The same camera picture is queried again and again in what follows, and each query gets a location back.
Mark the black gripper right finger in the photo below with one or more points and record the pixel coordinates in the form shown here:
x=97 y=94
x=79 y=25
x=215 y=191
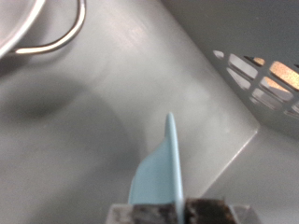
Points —
x=211 y=213

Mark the light blue plate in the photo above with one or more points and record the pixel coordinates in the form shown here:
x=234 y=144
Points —
x=159 y=177

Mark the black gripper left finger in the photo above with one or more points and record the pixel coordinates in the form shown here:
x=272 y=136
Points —
x=146 y=214

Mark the stainless steel cup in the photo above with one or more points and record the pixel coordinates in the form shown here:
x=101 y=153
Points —
x=73 y=31

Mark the grey plastic crate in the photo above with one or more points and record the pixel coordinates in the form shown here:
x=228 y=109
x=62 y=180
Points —
x=93 y=140

